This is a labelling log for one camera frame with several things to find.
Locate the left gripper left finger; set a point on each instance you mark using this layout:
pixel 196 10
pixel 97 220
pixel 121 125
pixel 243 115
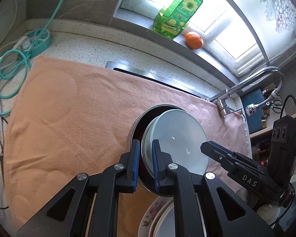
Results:
pixel 116 179

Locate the chrome kitchen faucet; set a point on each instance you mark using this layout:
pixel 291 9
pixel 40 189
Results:
pixel 248 84

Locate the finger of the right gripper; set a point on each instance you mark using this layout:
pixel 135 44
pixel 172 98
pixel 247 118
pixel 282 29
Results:
pixel 236 164

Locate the white plug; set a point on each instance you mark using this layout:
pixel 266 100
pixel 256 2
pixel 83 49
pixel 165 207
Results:
pixel 23 43

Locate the peach terry towel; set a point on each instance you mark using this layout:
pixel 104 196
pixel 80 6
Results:
pixel 71 117

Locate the orange tangerine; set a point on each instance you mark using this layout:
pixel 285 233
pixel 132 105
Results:
pixel 193 40

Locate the right gloved hand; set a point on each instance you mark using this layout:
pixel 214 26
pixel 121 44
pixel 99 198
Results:
pixel 268 212

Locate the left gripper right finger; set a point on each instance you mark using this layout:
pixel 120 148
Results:
pixel 175 180

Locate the plain white plate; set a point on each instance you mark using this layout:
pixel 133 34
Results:
pixel 166 224

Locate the pale blue small plate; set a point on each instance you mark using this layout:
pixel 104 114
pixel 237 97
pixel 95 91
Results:
pixel 179 135

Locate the white pink floral deep plate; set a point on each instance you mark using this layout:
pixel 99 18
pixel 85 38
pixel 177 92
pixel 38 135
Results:
pixel 152 216

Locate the green dish soap bottle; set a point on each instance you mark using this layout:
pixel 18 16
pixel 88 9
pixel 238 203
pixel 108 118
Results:
pixel 172 19

